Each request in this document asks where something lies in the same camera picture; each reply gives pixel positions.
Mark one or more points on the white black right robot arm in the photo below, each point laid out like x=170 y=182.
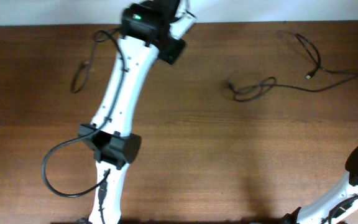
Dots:
x=336 y=204

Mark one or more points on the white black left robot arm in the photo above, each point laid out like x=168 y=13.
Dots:
x=149 y=31

